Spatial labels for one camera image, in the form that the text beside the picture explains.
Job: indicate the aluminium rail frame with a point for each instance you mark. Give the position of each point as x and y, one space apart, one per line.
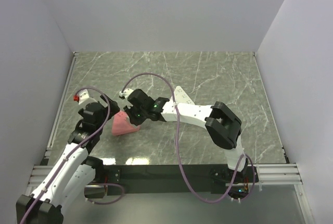
64 123

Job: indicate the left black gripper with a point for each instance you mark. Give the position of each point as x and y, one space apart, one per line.
114 109

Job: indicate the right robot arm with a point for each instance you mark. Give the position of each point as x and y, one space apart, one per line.
222 125

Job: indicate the white triangular power strip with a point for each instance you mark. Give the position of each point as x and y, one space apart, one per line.
181 96

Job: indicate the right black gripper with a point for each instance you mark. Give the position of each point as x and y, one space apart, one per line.
130 112

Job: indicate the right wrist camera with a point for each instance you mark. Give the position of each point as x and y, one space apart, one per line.
125 93

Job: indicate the pink triangular power strip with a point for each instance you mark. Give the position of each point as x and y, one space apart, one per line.
121 124

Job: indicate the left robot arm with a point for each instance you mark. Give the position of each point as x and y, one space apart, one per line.
74 169

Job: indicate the black base beam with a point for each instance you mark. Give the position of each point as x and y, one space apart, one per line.
168 178

